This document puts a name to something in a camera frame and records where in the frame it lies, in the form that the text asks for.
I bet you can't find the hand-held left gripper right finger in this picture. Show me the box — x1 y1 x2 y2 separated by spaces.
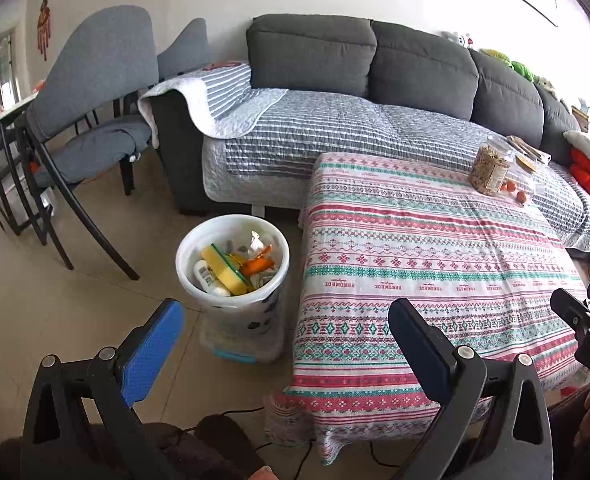
388 297 556 480

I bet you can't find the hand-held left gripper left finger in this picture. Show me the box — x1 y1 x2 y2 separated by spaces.
21 297 186 480

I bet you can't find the white plastic bin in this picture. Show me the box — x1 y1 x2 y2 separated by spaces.
176 215 291 365

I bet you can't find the yellow green sponge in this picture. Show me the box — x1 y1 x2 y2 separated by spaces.
201 244 250 297

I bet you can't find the white plastic bottle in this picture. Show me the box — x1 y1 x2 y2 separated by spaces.
193 260 231 297

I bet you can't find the table with patterned cloth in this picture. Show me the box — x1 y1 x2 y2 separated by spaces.
262 152 590 466

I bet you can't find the dark fuzzy slipper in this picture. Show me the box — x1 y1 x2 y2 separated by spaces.
195 414 268 476

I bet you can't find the orange peel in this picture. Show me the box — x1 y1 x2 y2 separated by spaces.
240 245 276 277

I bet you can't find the clear jar with cork lid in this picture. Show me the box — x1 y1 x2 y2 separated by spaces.
506 153 538 192

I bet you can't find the crumpled white tissue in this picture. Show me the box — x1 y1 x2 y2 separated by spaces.
247 230 271 256

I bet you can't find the glass jar of nuts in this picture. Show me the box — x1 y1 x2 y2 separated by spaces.
468 135 516 196

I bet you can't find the clear snack packet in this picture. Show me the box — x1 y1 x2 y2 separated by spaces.
506 135 553 166

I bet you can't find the grey striped quilted seat cover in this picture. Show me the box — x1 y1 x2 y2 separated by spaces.
202 92 590 253

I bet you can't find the green yellow plush toy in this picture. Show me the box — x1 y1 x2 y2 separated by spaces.
478 47 541 82

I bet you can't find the pale striped quilted armrest cover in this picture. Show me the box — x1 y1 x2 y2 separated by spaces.
138 62 288 138

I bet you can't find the white dining table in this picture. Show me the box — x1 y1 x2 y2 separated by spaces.
0 92 43 161

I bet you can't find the white plush toy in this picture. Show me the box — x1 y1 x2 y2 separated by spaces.
442 30 476 50

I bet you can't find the grey padded black-legged chair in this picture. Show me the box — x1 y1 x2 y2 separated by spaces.
22 5 156 281
120 17 211 196

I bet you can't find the dark grey sofa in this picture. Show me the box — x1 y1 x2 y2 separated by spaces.
152 14 590 216

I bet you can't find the black cable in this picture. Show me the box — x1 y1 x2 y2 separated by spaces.
180 406 406 480

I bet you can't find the red wall decoration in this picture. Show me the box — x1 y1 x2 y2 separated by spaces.
36 0 52 61

